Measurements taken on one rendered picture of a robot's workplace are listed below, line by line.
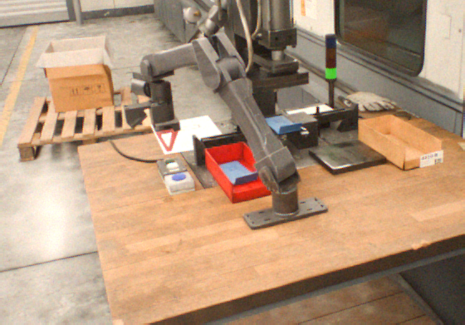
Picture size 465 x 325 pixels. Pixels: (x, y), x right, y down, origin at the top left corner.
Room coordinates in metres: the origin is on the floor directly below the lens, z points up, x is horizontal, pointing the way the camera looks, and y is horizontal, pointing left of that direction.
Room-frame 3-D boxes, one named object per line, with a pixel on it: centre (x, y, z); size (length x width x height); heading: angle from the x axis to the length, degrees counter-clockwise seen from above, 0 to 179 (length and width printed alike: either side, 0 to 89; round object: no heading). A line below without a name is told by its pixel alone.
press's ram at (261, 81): (1.69, -0.04, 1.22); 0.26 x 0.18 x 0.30; 19
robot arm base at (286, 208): (1.20, -0.05, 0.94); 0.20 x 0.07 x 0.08; 109
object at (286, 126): (1.59, -0.07, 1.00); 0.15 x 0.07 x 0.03; 19
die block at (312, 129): (1.63, -0.07, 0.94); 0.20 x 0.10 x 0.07; 109
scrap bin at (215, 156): (1.41, 0.06, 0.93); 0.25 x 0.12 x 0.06; 19
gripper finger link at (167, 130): (1.50, 0.26, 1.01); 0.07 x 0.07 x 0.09; 18
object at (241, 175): (1.44, 0.07, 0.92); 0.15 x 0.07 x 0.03; 26
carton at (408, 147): (1.54, -0.41, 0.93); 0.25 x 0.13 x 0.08; 19
